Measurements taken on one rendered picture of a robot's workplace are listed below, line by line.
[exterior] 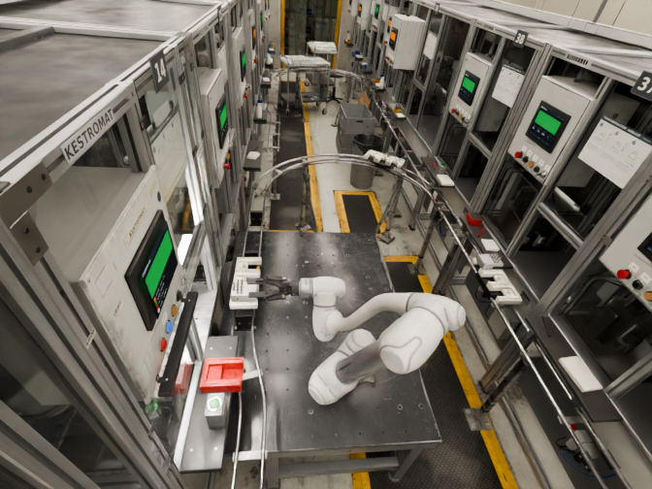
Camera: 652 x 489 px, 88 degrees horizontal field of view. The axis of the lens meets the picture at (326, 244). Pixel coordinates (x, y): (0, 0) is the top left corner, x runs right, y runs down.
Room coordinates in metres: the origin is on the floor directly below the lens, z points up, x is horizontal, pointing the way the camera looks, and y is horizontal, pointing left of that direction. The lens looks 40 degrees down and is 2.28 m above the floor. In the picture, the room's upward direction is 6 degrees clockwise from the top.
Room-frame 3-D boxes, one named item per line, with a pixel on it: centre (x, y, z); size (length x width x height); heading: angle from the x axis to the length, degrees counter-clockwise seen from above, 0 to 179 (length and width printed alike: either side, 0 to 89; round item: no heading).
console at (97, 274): (0.56, 0.55, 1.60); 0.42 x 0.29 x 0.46; 9
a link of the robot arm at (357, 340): (0.94, -0.22, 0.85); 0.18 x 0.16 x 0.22; 142
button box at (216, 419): (0.54, 0.34, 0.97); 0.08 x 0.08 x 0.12; 9
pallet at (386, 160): (3.05, -0.46, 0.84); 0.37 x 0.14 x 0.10; 67
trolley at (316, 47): (7.96, 0.52, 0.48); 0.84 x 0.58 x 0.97; 17
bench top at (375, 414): (1.30, 0.02, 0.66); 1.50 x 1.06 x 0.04; 9
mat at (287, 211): (5.68, 0.78, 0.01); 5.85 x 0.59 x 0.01; 9
